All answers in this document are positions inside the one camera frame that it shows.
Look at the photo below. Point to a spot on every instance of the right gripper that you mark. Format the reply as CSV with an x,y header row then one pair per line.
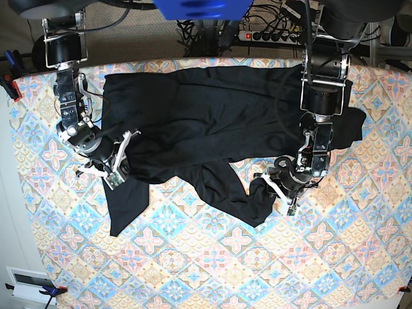
x,y
106,158

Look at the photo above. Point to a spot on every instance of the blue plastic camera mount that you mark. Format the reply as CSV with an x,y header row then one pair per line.
x,y
202,9

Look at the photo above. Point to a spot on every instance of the white power strip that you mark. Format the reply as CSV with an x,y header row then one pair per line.
x,y
268,37

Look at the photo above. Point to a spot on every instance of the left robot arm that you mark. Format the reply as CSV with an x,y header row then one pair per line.
x,y
326,64

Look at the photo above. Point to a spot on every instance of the patterned tile tablecloth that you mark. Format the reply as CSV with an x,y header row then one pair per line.
x,y
349,242

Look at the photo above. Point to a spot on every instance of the white wall outlet box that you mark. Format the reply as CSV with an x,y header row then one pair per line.
x,y
27,284

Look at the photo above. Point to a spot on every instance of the black long-sleeve t-shirt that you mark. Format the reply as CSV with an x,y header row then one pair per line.
x,y
194,124

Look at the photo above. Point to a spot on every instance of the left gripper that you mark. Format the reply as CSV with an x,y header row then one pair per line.
x,y
287,181

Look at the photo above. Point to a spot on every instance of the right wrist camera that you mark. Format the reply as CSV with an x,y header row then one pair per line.
x,y
114,179

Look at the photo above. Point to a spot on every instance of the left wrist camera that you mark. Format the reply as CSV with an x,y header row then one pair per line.
x,y
291,210

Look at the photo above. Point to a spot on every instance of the lower right table clamp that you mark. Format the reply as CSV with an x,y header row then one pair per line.
x,y
404,289

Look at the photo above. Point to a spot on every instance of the upper left table clamp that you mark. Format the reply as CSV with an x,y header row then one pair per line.
x,y
7,80

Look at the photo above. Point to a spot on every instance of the lower left table clamp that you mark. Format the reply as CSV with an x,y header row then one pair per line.
x,y
48,290

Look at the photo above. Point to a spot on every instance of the table clamp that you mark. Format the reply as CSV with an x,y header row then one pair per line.
x,y
7,80
404,289
48,290

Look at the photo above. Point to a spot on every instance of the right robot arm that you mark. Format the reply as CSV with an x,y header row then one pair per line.
x,y
65,47

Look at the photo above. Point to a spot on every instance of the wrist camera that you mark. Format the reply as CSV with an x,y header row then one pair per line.
x,y
114,179
291,210

